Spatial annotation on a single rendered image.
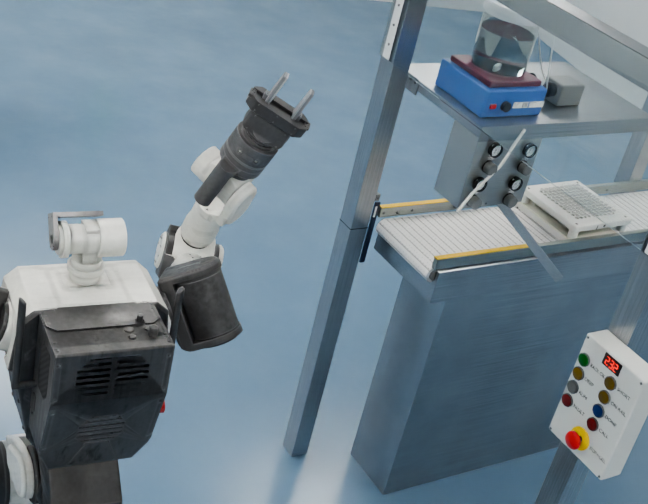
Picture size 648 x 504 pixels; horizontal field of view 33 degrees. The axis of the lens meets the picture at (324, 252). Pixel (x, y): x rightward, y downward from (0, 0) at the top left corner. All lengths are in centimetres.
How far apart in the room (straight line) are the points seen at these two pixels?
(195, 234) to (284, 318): 198
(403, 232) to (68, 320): 142
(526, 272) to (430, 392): 47
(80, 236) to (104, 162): 316
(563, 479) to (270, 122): 109
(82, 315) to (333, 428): 195
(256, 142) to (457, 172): 88
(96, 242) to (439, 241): 139
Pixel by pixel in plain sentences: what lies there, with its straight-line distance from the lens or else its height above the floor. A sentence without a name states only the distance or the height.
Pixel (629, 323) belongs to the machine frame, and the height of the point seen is 120.
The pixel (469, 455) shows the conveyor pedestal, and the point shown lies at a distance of 363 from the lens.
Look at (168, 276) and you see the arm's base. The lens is 195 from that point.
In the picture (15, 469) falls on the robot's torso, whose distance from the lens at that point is 217.
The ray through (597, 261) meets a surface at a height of 84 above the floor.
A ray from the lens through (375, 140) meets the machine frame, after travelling 292.
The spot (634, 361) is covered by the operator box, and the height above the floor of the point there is 116.
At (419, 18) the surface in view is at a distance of 274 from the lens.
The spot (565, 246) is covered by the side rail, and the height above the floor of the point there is 91.
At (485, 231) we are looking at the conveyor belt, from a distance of 316.
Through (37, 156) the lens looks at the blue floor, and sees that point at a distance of 499.
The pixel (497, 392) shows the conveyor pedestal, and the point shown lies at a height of 34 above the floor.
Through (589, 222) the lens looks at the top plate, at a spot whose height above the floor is 96.
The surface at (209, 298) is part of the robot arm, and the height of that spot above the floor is 121.
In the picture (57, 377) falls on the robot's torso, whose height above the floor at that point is 119.
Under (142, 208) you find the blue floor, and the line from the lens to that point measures 468.
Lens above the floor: 229
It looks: 30 degrees down
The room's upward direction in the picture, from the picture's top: 14 degrees clockwise
